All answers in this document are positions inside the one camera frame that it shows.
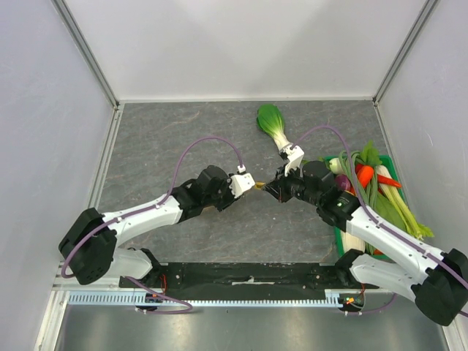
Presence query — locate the green bok choy toy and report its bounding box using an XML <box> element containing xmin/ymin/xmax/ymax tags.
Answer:
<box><xmin>256</xmin><ymin>104</ymin><xmax>291</xmax><ymax>158</ymax></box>

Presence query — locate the orange carrot toy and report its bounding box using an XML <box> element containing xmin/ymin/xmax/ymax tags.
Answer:
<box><xmin>357</xmin><ymin>165</ymin><xmax>374</xmax><ymax>188</ymax></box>

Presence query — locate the aluminium frame rail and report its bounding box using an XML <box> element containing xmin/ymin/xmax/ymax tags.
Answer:
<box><xmin>34</xmin><ymin>261</ymin><xmax>468</xmax><ymax>351</ymax></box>

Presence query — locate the blue slotted cable duct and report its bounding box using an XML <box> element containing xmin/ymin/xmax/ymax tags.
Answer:
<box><xmin>68</xmin><ymin>290</ymin><xmax>363</xmax><ymax>308</ymax></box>

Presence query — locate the yellow napa cabbage toy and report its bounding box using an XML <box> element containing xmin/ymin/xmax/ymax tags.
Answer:
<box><xmin>340</xmin><ymin>230</ymin><xmax>366</xmax><ymax>253</ymax></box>

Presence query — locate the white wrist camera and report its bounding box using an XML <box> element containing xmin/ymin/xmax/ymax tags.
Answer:
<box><xmin>279</xmin><ymin>144</ymin><xmax>304</xmax><ymax>176</ymax></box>
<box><xmin>229</xmin><ymin>165</ymin><xmax>255</xmax><ymax>199</ymax></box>

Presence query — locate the purple onion toy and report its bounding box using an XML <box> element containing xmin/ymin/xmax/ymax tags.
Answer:
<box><xmin>335</xmin><ymin>174</ymin><xmax>352</xmax><ymax>192</ymax></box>

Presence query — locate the green leaf vegetable toy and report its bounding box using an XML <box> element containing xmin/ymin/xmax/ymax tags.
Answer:
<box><xmin>359</xmin><ymin>140</ymin><xmax>406</xmax><ymax>230</ymax></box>

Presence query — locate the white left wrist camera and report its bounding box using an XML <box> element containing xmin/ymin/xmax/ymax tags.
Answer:
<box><xmin>229</xmin><ymin>165</ymin><xmax>255</xmax><ymax>199</ymax></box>

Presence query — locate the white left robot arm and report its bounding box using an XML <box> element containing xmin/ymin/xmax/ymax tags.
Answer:
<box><xmin>58</xmin><ymin>165</ymin><xmax>255</xmax><ymax>287</ymax></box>

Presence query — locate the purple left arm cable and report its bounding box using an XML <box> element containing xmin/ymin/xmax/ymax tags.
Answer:
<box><xmin>60</xmin><ymin>135</ymin><xmax>246</xmax><ymax>314</ymax></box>

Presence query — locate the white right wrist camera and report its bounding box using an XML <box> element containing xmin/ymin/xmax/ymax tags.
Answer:
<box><xmin>279</xmin><ymin>144</ymin><xmax>304</xmax><ymax>176</ymax></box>

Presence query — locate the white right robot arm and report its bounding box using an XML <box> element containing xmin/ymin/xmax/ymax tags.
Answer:
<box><xmin>262</xmin><ymin>161</ymin><xmax>467</xmax><ymax>326</ymax></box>

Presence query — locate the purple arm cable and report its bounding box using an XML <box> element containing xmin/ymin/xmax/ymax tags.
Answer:
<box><xmin>60</xmin><ymin>135</ymin><xmax>246</xmax><ymax>314</ymax></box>
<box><xmin>290</xmin><ymin>124</ymin><xmax>468</xmax><ymax>317</ymax></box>

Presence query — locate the red chili pepper toy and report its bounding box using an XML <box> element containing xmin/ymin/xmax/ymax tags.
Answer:
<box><xmin>377</xmin><ymin>174</ymin><xmax>402</xmax><ymax>189</ymax></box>

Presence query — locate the brown cardboard express box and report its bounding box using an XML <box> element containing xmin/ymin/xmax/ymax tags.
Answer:
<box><xmin>202</xmin><ymin>205</ymin><xmax>218</xmax><ymax>213</ymax></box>

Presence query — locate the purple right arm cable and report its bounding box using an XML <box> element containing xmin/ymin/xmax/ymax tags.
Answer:
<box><xmin>290</xmin><ymin>124</ymin><xmax>468</xmax><ymax>317</ymax></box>

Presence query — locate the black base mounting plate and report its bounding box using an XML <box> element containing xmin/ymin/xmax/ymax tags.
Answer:
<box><xmin>140</xmin><ymin>263</ymin><xmax>361</xmax><ymax>299</ymax></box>

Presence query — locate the green plastic basket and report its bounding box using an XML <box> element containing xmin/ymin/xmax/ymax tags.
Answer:
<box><xmin>334</xmin><ymin>155</ymin><xmax>398</xmax><ymax>258</ymax></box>

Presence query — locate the green long beans bundle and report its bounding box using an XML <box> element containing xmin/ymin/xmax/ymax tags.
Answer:
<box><xmin>338</xmin><ymin>151</ymin><xmax>381</xmax><ymax>254</ymax></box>

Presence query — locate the yellow utility knife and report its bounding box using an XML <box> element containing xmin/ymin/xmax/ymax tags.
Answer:
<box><xmin>254</xmin><ymin>182</ymin><xmax>267</xmax><ymax>190</ymax></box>

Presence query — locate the green celery toy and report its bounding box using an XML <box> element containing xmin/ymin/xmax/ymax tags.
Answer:
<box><xmin>375</xmin><ymin>165</ymin><xmax>434</xmax><ymax>240</ymax></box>

